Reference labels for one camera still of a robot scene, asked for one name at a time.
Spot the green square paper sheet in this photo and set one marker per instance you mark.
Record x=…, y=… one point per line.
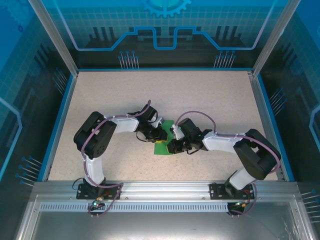
x=161, y=149

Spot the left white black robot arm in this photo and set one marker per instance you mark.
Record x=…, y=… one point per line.
x=125, y=125

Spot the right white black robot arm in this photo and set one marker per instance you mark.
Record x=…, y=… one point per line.
x=220, y=143

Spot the metal bottom tray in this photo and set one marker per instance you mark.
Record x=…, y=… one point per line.
x=162, y=225

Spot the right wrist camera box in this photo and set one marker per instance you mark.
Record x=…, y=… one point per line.
x=178, y=133

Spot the aluminium mounting rail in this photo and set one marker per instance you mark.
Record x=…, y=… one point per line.
x=165, y=190

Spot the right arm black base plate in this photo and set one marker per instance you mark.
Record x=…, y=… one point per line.
x=215, y=191

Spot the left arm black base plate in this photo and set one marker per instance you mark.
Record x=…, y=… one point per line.
x=113, y=187

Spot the aluminium side rail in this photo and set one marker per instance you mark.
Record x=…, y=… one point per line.
x=258, y=95

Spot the aluminium frame post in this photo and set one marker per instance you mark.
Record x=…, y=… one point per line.
x=59, y=42
x=272, y=37

